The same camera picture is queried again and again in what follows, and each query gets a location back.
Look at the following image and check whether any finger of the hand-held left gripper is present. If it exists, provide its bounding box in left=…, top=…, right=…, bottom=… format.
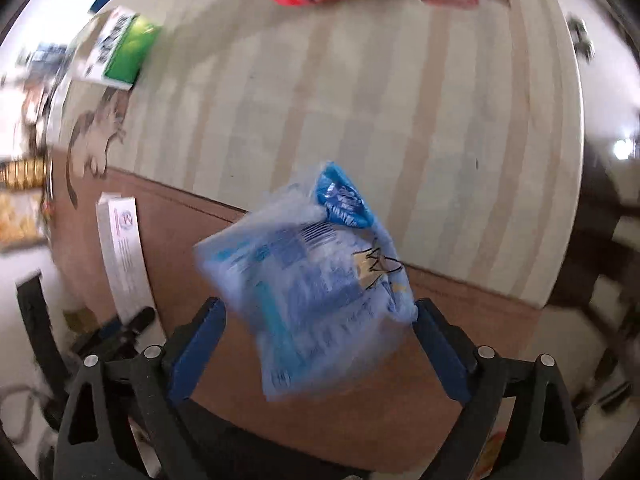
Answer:
left=102, top=306, right=157, bottom=346

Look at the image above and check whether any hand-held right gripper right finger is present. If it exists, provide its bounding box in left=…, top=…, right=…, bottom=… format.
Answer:
left=412, top=297, right=586, bottom=480

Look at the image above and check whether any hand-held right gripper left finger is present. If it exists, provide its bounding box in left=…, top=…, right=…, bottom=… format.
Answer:
left=52, top=296, right=228, bottom=480

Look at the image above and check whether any long white box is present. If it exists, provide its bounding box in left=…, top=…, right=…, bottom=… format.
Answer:
left=95, top=192, right=157, bottom=323

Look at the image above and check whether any blue plastic wrapper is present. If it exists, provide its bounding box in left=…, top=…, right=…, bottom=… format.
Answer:
left=192, top=160, right=418, bottom=403

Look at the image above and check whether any yellow snack bag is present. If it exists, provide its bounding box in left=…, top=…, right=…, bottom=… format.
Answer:
left=0, top=190, right=48, bottom=248

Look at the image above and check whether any golden patterned bottle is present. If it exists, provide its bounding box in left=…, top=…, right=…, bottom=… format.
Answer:
left=0, top=157, right=51, bottom=191

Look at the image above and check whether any dark wooden chair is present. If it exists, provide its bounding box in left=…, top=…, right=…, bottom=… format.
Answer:
left=545, top=160, right=640, bottom=411

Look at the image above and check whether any green white box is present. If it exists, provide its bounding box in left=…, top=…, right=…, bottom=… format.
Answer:
left=70, top=6, right=163, bottom=92

